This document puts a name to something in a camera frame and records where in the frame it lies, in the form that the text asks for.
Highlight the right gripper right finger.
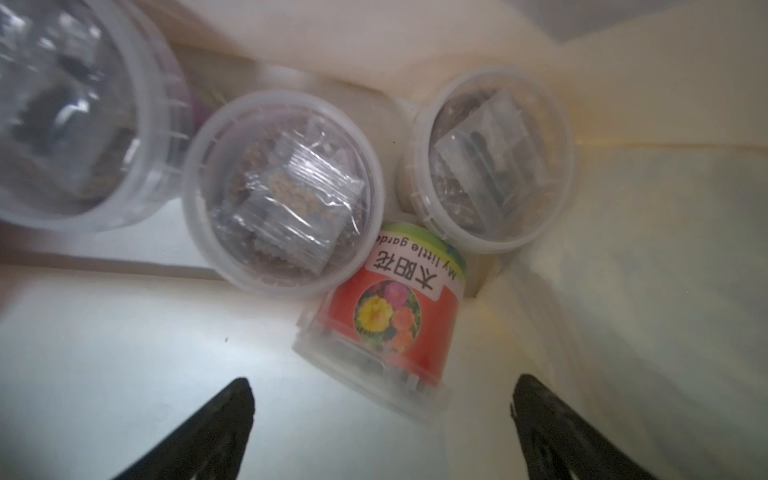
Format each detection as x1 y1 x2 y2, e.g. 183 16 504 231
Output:
510 374 654 480

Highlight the clear lid seed jar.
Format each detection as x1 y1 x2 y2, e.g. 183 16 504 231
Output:
181 90 386 298

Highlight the red label seed jar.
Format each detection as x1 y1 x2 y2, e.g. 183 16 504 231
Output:
293 221 466 423

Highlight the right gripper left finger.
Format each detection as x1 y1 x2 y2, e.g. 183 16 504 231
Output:
118 377 256 479

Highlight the seed jar in bag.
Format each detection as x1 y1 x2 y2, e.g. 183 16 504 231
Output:
396 66 576 254
1 1 194 232

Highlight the cream canvas tote bag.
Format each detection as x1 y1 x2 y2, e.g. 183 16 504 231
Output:
1 1 767 479

